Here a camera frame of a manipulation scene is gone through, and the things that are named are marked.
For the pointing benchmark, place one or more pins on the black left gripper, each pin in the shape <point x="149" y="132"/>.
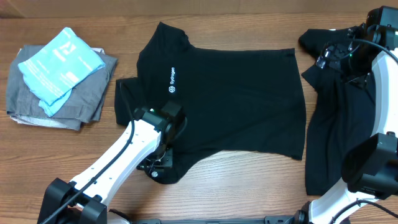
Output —
<point x="167" y="160"/>

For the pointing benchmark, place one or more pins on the plain black t-shirt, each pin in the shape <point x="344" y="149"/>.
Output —
<point x="343" y="118"/>

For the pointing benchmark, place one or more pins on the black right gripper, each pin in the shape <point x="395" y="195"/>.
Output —
<point x="361" y="79"/>

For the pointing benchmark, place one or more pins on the black polo shirt with logo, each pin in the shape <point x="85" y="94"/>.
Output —
<point x="248" y="100"/>

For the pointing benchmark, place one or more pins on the brown cardboard barrier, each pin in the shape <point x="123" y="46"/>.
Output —
<point x="93" y="8"/>

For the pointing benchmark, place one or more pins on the folded grey garment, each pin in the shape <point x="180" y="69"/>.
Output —
<point x="90" y="93"/>

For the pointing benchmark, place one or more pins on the white folded cloth underneath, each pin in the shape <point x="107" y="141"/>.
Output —
<point x="37" y="122"/>

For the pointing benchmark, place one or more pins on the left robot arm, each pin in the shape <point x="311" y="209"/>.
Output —
<point x="146" y="144"/>

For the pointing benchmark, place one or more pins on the folded light blue garment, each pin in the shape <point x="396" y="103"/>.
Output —
<point x="57" y="68"/>

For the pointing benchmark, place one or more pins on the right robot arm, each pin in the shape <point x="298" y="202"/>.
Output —
<point x="351" y="158"/>

